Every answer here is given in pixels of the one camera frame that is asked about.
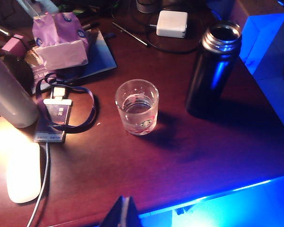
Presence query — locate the white side panel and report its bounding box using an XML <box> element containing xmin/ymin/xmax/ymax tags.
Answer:
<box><xmin>239</xmin><ymin>12</ymin><xmax>284</xmax><ymax>139</ymax></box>

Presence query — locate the blue flat booklet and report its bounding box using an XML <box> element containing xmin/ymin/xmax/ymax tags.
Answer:
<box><xmin>68</xmin><ymin>27</ymin><xmax>118</xmax><ymax>80</ymax></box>

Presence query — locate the white thermos bottle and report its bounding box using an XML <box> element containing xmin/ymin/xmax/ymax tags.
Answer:
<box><xmin>0</xmin><ymin>47</ymin><xmax>40</xmax><ymax>129</ymax></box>

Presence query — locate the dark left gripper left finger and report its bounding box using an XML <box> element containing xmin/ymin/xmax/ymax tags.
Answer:
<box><xmin>100</xmin><ymin>195</ymin><xmax>127</xmax><ymax>227</ymax></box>

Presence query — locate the thin black stylus pen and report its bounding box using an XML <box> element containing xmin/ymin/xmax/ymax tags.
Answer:
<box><xmin>112</xmin><ymin>21</ymin><xmax>150</xmax><ymax>47</ymax></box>

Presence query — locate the black adapter cable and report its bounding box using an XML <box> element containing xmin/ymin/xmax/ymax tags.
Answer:
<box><xmin>110</xmin><ymin>0</ymin><xmax>204</xmax><ymax>54</ymax></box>

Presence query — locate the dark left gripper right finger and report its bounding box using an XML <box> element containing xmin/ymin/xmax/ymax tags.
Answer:
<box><xmin>125</xmin><ymin>195</ymin><xmax>143</xmax><ymax>227</ymax></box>

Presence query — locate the white computer mouse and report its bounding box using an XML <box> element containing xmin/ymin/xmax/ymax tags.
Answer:
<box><xmin>5</xmin><ymin>141</ymin><xmax>42</xmax><ymax>204</ymax></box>

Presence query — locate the small pink box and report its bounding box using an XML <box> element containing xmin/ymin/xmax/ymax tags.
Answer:
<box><xmin>1</xmin><ymin>34</ymin><xmax>25</xmax><ymax>58</ymax></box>

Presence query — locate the white power adapter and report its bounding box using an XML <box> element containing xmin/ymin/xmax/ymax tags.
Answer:
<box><xmin>156</xmin><ymin>9</ymin><xmax>188</xmax><ymax>39</ymax></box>

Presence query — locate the glass cup with Starbucks logo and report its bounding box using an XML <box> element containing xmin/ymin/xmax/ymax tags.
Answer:
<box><xmin>115</xmin><ymin>79</ymin><xmax>160</xmax><ymax>136</ymax></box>

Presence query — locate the purple tissue pack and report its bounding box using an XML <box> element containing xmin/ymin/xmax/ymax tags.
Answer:
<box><xmin>32</xmin><ymin>11</ymin><xmax>89</xmax><ymax>71</ymax></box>

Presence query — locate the blue badge with lanyard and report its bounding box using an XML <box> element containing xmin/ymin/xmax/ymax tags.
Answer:
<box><xmin>33</xmin><ymin>72</ymin><xmax>97</xmax><ymax>144</ymax></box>

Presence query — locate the white mouse cable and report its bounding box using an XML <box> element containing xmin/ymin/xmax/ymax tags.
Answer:
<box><xmin>26</xmin><ymin>141</ymin><xmax>51</xmax><ymax>227</ymax></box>

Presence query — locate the black thermos bottle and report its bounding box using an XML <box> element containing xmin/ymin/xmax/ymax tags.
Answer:
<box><xmin>185</xmin><ymin>20</ymin><xmax>243</xmax><ymax>117</ymax></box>

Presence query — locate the small brown cup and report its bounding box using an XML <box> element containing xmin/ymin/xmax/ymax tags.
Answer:
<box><xmin>135</xmin><ymin>0</ymin><xmax>157</xmax><ymax>14</ymax></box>

